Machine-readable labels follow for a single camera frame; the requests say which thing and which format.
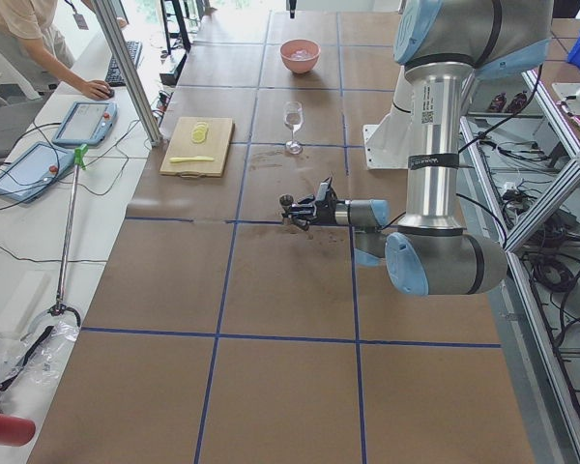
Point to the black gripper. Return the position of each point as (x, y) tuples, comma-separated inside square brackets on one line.
[(328, 213)]

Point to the steel double jigger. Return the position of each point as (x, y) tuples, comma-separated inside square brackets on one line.
[(286, 202)]

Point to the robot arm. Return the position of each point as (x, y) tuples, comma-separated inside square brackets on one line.
[(439, 44)]

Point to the wine glass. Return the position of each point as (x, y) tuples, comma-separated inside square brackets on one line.
[(293, 119)]

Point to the ice cubes pile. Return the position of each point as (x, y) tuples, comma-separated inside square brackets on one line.
[(301, 55)]

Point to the wooden cutting board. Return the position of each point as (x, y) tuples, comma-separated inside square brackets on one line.
[(217, 142)]

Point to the lemon slice one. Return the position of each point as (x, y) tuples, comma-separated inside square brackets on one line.
[(198, 138)]

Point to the lemon slice three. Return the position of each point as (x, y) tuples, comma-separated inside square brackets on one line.
[(201, 128)]

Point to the lemon slice two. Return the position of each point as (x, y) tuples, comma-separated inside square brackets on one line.
[(198, 132)]

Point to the yellow plastic knife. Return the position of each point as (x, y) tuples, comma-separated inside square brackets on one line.
[(191, 159)]

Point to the pink bowl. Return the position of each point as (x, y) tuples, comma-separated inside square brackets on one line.
[(299, 67)]

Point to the green tipped reacher stick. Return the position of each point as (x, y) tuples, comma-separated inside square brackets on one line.
[(59, 307)]

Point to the upper teach pendant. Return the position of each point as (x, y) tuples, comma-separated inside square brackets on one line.
[(86, 123)]

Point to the teach pendant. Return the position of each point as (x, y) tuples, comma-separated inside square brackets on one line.
[(27, 177), (86, 123)]

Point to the lower teach pendant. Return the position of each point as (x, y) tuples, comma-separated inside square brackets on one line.
[(27, 177)]

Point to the clear plastic bag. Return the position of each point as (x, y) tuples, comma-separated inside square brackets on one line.
[(39, 357)]

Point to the person at desk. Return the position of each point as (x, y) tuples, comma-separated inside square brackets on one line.
[(37, 49)]

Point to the red cylinder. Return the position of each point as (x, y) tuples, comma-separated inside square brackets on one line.
[(15, 431)]

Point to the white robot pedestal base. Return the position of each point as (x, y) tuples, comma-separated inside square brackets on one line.
[(387, 145)]

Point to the aluminium truss frame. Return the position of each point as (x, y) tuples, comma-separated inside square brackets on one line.
[(521, 138)]

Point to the aluminium frame post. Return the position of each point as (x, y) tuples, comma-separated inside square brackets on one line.
[(117, 44)]

